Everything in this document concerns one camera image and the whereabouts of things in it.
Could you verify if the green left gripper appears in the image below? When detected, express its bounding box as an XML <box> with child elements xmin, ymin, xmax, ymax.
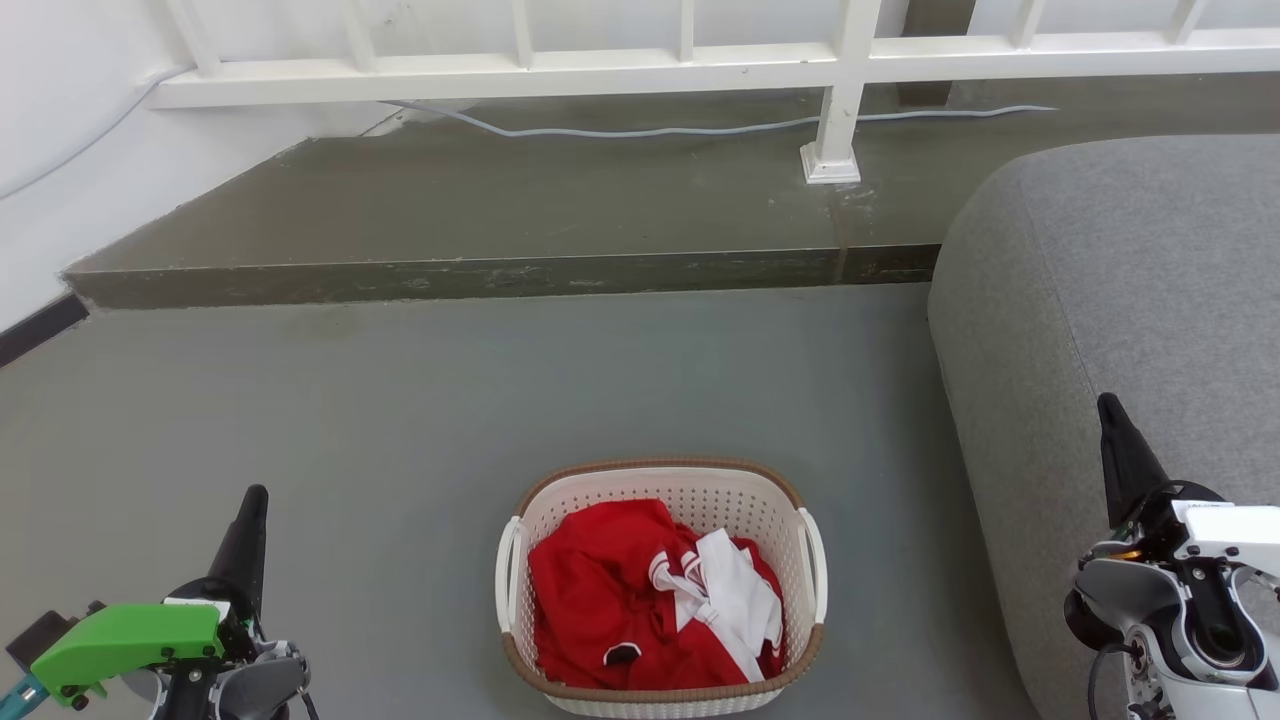
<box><xmin>28</xmin><ymin>484</ymin><xmax>270</xmax><ymax>709</ymax></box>

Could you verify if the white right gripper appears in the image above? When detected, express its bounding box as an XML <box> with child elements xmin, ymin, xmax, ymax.
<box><xmin>1096</xmin><ymin>392</ymin><xmax>1280</xmax><ymax>581</ymax></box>

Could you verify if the white plastic laundry basket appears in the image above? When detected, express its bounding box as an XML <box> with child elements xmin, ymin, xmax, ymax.
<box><xmin>494</xmin><ymin>457</ymin><xmax>829</xmax><ymax>719</ymax></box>

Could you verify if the grey fabric sofa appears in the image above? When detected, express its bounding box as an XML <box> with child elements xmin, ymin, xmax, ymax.
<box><xmin>927</xmin><ymin>133</ymin><xmax>1280</xmax><ymax>720</ymax></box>

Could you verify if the black baseboard strip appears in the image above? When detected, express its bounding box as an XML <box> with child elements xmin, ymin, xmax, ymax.
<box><xmin>0</xmin><ymin>292</ymin><xmax>91</xmax><ymax>369</ymax></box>

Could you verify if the white garment with red stripes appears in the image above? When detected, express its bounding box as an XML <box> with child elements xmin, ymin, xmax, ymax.
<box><xmin>648</xmin><ymin>528</ymin><xmax>785</xmax><ymax>684</ymax></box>

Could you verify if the raised concrete ledge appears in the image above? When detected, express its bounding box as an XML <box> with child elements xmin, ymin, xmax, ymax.
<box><xmin>60</xmin><ymin>75</ymin><xmax>1280</xmax><ymax>311</ymax></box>

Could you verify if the dark pillar behind railing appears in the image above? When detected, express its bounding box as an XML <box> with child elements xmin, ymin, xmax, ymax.
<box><xmin>896</xmin><ymin>0</ymin><xmax>977</xmax><ymax>109</ymax></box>

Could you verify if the white railing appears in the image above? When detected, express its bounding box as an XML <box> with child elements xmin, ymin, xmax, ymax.
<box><xmin>145</xmin><ymin>0</ymin><xmax>1280</xmax><ymax>186</ymax></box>

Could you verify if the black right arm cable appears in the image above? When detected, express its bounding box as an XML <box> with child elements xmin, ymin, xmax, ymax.
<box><xmin>1085</xmin><ymin>642</ymin><xmax>1136</xmax><ymax>720</ymax></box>

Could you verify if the thin pale wall cable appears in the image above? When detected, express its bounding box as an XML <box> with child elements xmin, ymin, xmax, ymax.
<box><xmin>0</xmin><ymin>65</ymin><xmax>191</xmax><ymax>201</ymax></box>

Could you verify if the grey cable on ledge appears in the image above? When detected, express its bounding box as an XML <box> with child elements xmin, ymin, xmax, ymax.
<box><xmin>380</xmin><ymin>98</ymin><xmax>1061</xmax><ymax>141</ymax></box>

